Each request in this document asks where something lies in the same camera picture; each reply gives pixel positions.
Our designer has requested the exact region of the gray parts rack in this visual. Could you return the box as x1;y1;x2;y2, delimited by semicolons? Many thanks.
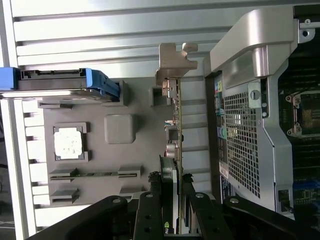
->
37;78;185;203

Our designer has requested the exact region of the blue expansion slot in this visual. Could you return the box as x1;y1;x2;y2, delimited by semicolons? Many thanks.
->
292;181;320;201

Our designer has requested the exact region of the silver CPU chip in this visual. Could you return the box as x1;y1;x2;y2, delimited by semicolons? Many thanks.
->
53;127;83;160

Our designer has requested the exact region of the green motherboard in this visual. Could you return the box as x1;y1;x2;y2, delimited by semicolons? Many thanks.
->
277;74;320;208

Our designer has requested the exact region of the hard disk with blue carrier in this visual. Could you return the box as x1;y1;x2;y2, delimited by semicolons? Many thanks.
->
0;66;121;103

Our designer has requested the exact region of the CPU socket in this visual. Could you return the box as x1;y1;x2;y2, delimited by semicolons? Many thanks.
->
286;91;320;137

